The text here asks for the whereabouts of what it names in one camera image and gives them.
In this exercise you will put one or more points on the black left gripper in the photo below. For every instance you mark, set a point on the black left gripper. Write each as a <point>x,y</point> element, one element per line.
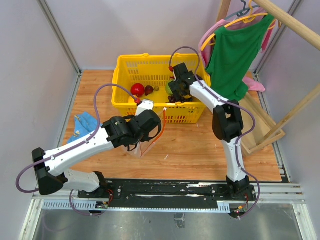
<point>146,136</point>

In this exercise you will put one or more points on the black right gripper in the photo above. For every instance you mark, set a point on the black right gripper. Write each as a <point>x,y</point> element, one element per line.
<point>174,86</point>

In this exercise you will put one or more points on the clear zip top bag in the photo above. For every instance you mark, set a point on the clear zip top bag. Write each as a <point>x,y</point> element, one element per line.
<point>142,148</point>

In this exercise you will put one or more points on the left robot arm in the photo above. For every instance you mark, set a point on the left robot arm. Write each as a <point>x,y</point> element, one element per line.
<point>52,167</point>

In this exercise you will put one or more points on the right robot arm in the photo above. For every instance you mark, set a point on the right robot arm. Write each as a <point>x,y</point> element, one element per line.
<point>227,124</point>

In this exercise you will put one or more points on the green tank top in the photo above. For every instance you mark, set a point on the green tank top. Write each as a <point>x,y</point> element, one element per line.
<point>232,56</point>

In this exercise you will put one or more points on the green cabbage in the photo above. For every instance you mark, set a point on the green cabbage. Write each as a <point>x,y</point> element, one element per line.
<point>168,89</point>

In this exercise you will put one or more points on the dark grape bunch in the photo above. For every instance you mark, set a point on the dark grape bunch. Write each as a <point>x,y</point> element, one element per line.
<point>181,99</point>

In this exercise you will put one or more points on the dark red fig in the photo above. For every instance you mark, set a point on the dark red fig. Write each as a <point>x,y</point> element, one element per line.
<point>148,90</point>

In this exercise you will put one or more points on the red apple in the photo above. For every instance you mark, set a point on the red apple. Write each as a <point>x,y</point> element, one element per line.
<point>137,90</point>

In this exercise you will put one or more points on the pink shirt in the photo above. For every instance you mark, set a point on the pink shirt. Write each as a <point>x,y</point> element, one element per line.
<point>248,80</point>

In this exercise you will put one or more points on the yellow plastic basket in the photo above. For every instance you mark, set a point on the yellow plastic basket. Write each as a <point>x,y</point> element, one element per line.
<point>153,70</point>

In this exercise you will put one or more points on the blue cloth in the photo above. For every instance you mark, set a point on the blue cloth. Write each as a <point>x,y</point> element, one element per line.
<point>85,123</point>

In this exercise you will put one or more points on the yellow hanger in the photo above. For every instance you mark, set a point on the yellow hanger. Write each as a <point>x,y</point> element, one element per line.
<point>243,19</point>

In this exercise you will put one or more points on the wooden clothes rack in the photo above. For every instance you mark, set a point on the wooden clothes rack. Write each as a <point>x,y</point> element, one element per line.
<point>267,130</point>

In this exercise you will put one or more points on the grey hanger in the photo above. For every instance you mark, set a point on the grey hanger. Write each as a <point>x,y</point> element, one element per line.
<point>243,12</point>

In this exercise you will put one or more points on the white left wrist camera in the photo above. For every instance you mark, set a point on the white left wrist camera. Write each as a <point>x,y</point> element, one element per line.
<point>144,105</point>

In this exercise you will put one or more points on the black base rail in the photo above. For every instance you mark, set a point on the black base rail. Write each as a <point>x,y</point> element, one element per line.
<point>165,194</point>

